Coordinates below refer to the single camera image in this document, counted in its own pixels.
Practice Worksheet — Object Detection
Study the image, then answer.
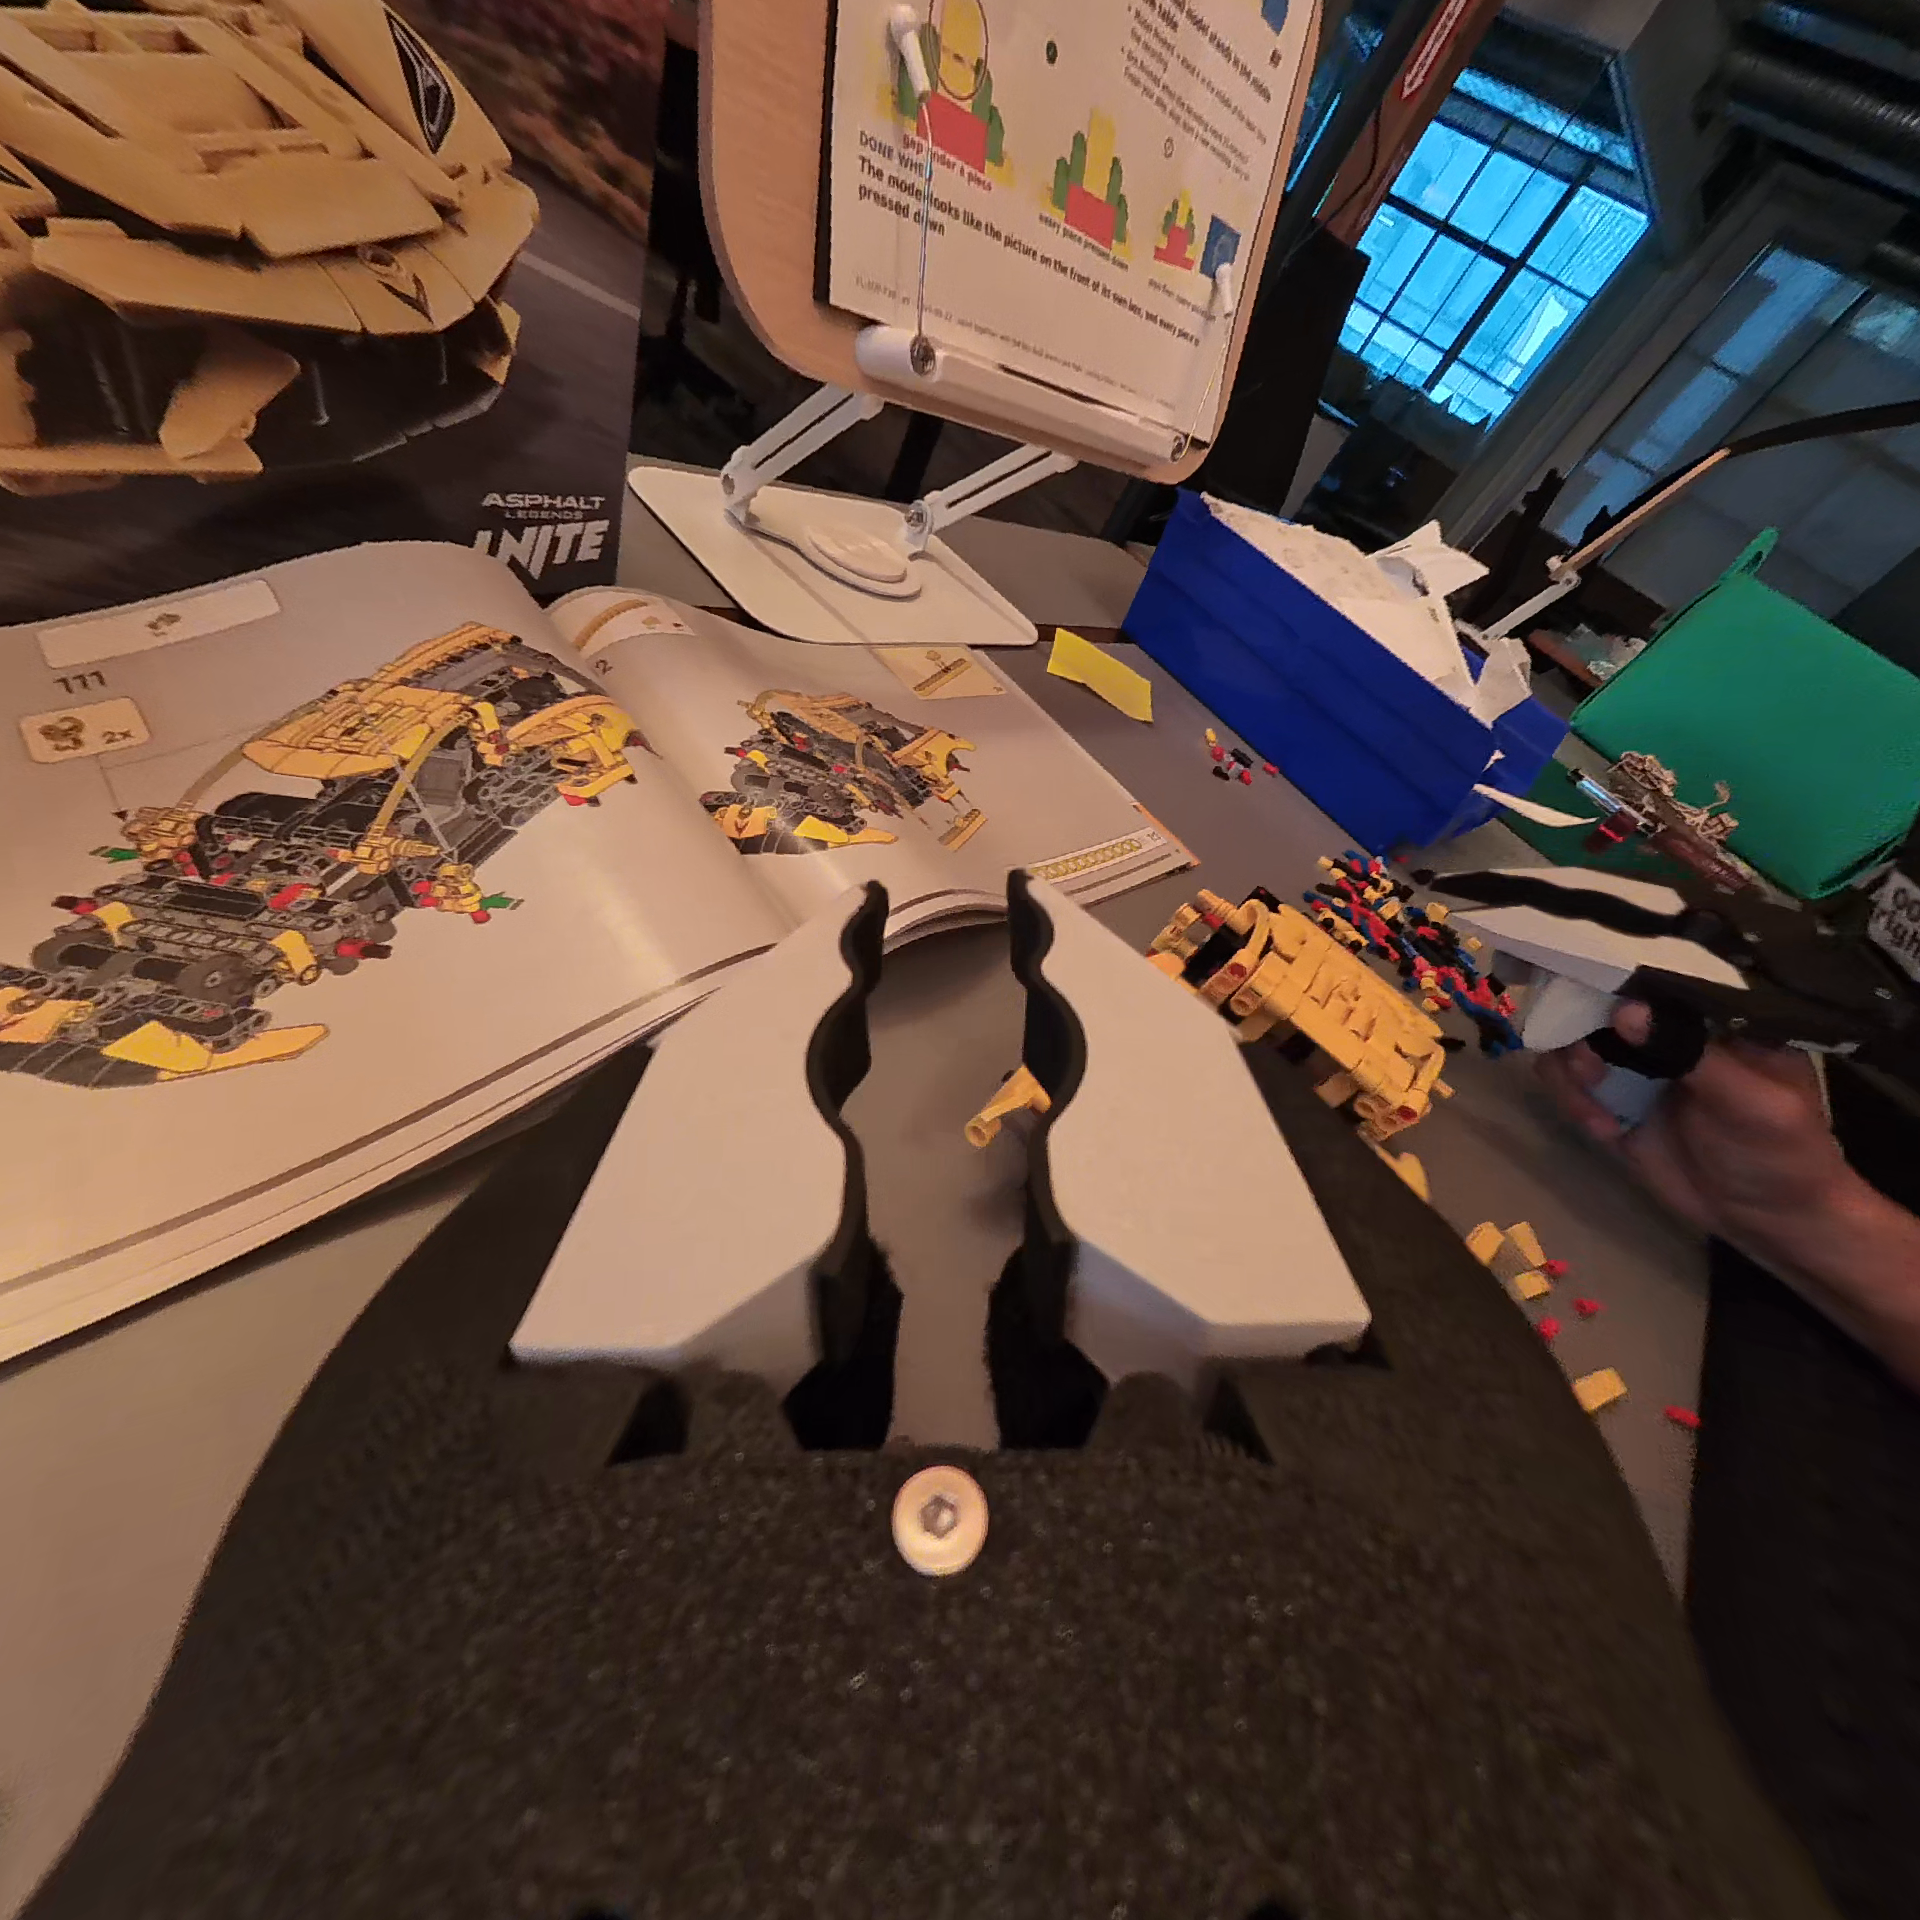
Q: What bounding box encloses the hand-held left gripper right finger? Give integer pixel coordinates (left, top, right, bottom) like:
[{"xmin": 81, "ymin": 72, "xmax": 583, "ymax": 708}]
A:
[{"xmin": 1002, "ymin": 870, "xmax": 1373, "ymax": 1419}]

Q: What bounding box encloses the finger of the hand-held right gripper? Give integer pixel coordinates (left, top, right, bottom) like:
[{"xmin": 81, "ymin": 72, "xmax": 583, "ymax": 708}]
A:
[
  {"xmin": 1474, "ymin": 915, "xmax": 1753, "ymax": 1058},
  {"xmin": 1418, "ymin": 861, "xmax": 1706, "ymax": 935}
]

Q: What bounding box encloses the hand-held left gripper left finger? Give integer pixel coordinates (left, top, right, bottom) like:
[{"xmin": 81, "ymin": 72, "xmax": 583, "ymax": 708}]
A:
[{"xmin": 509, "ymin": 883, "xmax": 893, "ymax": 1419}]

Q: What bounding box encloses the small yellow brick connector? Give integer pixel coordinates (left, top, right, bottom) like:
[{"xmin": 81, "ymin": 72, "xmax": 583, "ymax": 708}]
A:
[{"xmin": 967, "ymin": 1067, "xmax": 1056, "ymax": 1151}]

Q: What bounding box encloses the yellow black brick car model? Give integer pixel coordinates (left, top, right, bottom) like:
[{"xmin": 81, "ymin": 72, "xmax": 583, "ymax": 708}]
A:
[{"xmin": 1147, "ymin": 884, "xmax": 1449, "ymax": 1202}]

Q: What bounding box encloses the grey desk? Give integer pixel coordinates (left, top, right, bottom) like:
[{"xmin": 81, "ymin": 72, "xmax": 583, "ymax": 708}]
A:
[{"xmin": 0, "ymin": 450, "xmax": 1712, "ymax": 1920}]

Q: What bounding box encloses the person's right hand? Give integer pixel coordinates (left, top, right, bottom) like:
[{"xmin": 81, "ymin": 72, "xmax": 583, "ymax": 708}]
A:
[{"xmin": 1536, "ymin": 1000, "xmax": 1871, "ymax": 1250}]

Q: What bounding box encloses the pile of small brick pins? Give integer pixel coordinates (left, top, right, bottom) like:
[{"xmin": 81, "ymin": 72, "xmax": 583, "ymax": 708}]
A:
[{"xmin": 1312, "ymin": 847, "xmax": 1524, "ymax": 1058}]

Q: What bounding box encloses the blue storage bin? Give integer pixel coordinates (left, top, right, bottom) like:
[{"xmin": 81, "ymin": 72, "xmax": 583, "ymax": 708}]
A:
[{"xmin": 1123, "ymin": 486, "xmax": 1569, "ymax": 855}]

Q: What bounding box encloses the open instruction booklet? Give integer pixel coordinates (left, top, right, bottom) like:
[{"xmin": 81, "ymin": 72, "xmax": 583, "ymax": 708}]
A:
[{"xmin": 0, "ymin": 540, "xmax": 1202, "ymax": 1366}]

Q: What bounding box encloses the yellow paper sheet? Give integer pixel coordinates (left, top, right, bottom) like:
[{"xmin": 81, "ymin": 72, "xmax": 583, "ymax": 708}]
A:
[{"xmin": 1045, "ymin": 626, "xmax": 1156, "ymax": 725}]

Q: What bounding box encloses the large paned window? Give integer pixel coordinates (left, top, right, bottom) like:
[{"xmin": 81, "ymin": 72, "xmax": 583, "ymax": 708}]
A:
[{"xmin": 1339, "ymin": 106, "xmax": 1653, "ymax": 429}]

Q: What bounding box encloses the black toy car box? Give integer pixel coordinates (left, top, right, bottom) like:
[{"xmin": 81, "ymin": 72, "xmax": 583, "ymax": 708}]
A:
[{"xmin": 0, "ymin": 0, "xmax": 671, "ymax": 623}]

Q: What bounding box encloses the brown packet with string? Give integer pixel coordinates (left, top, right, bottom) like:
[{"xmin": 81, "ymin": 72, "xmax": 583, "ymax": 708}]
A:
[{"xmin": 1569, "ymin": 747, "xmax": 1764, "ymax": 898}]

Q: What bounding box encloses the wooden post red sign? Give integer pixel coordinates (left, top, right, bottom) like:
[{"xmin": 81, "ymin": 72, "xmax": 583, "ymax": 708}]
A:
[{"xmin": 1316, "ymin": 0, "xmax": 1501, "ymax": 248}]

